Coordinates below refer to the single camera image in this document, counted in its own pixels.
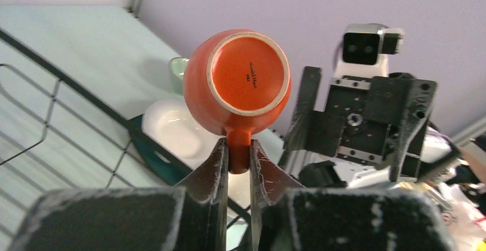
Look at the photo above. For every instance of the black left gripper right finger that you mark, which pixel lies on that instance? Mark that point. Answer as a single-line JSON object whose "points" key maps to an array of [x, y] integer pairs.
{"points": [[268, 183]]}

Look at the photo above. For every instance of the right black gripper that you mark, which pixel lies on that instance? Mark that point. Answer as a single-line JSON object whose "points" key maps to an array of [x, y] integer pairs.
{"points": [[368, 121]]}

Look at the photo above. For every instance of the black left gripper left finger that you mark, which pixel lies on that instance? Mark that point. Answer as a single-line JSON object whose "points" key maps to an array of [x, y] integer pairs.
{"points": [[203, 216]]}

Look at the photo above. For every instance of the small orange ceramic cup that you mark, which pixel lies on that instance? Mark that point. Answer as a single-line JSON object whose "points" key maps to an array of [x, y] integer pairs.
{"points": [[236, 84]]}

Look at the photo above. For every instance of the white pink fluted plate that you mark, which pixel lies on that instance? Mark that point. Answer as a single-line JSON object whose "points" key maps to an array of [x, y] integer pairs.
{"points": [[169, 123]]}

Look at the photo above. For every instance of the green floral ceramic bowl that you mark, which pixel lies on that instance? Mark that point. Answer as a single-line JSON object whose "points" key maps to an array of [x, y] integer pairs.
{"points": [[177, 68]]}

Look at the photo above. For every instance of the white ceramic bowl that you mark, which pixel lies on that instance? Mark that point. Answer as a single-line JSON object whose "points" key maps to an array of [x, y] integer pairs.
{"points": [[239, 188]]}

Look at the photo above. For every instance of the teal square plate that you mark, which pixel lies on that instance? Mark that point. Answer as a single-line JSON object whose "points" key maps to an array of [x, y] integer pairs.
{"points": [[164, 169]]}

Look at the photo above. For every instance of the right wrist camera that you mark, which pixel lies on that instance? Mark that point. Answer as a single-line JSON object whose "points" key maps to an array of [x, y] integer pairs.
{"points": [[365, 48]]}

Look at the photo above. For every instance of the black wire dish rack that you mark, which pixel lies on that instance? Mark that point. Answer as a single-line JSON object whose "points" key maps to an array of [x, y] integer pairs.
{"points": [[128, 218]]}

